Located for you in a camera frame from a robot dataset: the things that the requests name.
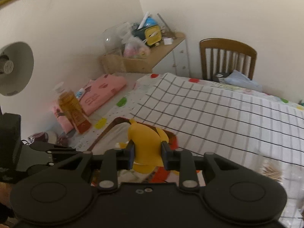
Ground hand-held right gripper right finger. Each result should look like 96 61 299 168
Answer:
161 141 248 192

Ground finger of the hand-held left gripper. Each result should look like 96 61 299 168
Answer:
30 141 78 153
46 152 70 167

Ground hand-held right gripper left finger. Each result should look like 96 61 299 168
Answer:
57 140 135 192

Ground yellow plush toy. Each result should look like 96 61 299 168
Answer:
127 118 170 174

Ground white cloth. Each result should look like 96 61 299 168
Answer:
94 123 152 183

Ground red storage box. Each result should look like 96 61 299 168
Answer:
89 116 205 187

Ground white round object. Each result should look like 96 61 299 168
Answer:
46 129 59 143

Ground purple round object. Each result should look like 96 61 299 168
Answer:
27 132 49 145

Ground amber liquid bottle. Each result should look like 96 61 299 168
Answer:
53 82 93 135

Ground grey lamp shade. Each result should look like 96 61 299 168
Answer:
0 41 34 97

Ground white grid blanket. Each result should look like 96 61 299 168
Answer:
129 73 304 228

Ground pink folded cloth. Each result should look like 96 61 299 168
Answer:
52 74 127 133

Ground light wooden desktop organizer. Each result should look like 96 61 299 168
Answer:
99 52 155 74

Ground dark small pouch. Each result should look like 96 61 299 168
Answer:
212 72 230 82

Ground wooden top white cabinet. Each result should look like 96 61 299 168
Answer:
152 32 190 79

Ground clear bag of pink things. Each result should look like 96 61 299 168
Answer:
122 37 151 59

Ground light blue cloth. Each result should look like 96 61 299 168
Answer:
223 70 263 92

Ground clear bag of wooden sticks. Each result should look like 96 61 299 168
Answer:
259 157 287 184

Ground clear glass dome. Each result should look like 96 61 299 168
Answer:
103 22 133 55

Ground yellow tissue box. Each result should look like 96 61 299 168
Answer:
145 25 163 47

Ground dark teal container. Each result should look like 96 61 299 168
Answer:
132 27 148 40

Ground brown wooden chair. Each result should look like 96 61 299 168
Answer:
199 38 257 81

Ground thin dark stick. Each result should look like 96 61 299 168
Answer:
157 13 176 35

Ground blue round toy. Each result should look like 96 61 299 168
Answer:
140 17 159 29

